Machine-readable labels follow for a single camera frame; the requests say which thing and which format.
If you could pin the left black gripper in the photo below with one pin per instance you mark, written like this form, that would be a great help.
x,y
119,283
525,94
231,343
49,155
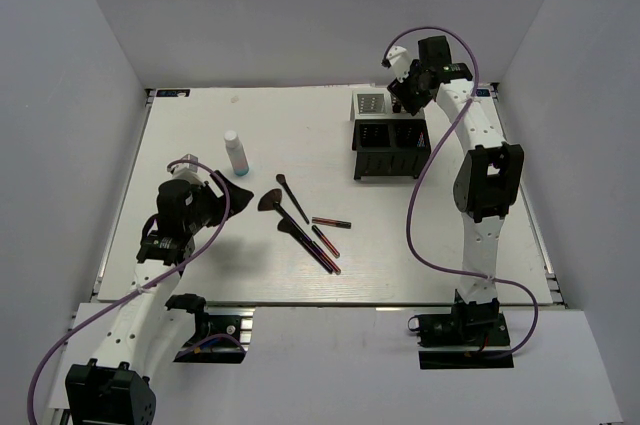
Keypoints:
x,y
219,202

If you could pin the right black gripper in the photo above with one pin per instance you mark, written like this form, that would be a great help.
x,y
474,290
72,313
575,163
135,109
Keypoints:
x,y
402,94

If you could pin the black fan brush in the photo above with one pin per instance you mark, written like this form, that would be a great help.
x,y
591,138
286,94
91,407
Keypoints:
x,y
271,201

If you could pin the white bottle blue liquid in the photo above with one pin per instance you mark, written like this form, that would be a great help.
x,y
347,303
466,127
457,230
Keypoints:
x,y
236,153

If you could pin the thin black makeup brush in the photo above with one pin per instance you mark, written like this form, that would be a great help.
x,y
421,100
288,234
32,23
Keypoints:
x,y
281,179

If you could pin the black powder brush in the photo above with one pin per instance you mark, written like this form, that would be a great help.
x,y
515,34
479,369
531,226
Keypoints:
x,y
285,226

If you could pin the red black lip pencil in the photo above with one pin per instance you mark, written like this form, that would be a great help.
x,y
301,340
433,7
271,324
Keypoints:
x,y
331,222

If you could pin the red black lip liner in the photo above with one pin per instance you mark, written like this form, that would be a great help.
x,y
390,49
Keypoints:
x,y
325,240

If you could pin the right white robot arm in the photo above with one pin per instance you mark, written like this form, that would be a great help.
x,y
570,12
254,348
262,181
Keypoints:
x,y
484,189

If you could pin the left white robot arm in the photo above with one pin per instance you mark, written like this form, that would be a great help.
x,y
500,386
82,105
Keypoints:
x,y
153,326

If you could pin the white makeup organizer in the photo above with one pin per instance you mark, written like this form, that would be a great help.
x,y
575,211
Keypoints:
x,y
378,104

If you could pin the black makeup organizer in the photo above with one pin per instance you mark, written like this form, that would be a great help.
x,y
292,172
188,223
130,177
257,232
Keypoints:
x,y
390,147

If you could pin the blue label sticker left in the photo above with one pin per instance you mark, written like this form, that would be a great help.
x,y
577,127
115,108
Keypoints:
x,y
173,93

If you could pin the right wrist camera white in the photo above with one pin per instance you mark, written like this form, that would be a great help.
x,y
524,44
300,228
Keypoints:
x,y
399,61

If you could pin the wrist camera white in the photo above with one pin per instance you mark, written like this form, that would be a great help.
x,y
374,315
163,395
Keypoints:
x,y
399,61
184,175

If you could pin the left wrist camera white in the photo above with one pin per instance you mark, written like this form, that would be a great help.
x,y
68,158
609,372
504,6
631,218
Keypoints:
x,y
184,175

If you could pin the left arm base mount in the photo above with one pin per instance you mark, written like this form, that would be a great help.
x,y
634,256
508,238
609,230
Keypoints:
x,y
222,336

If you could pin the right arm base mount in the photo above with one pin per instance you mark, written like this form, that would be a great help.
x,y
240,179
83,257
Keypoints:
x,y
442,346

